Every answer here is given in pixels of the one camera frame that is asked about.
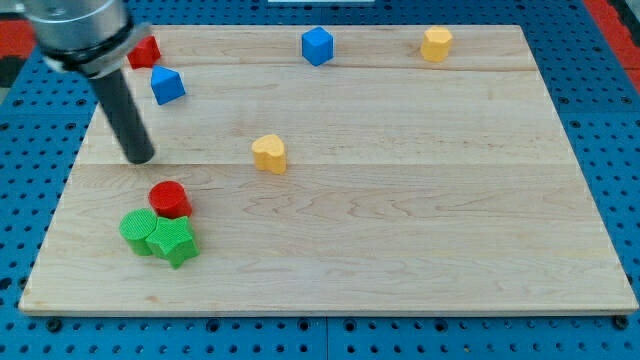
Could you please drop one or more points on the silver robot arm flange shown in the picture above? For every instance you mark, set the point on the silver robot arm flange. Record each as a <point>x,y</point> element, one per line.
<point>91,37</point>

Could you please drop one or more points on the green star block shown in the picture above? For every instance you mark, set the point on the green star block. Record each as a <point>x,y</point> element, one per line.
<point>173,240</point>

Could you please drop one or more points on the wooden board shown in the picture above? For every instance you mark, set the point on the wooden board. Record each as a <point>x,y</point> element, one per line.
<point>412,189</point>

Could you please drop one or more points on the yellow heart block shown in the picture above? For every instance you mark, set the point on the yellow heart block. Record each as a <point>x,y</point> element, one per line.
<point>269,153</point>

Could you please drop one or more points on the blue cube block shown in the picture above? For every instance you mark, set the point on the blue cube block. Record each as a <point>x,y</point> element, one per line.
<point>317,46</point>

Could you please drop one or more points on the red cylinder block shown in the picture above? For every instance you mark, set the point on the red cylinder block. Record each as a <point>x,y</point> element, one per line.
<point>170,200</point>

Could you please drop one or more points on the blue triangular block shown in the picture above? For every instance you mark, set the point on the blue triangular block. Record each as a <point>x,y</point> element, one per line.
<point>166,84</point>

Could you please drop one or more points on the yellow hexagon block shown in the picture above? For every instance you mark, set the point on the yellow hexagon block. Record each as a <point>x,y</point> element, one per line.
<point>436,44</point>

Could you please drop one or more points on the green cylinder block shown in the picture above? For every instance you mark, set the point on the green cylinder block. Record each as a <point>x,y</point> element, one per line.
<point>135,227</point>

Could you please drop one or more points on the red pentagon block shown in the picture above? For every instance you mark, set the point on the red pentagon block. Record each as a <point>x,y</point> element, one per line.
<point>145,54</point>

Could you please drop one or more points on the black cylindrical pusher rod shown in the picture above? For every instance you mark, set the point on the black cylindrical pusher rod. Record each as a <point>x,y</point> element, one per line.
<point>118,105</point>

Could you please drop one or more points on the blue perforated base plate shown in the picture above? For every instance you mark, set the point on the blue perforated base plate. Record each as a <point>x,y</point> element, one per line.
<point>589,66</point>

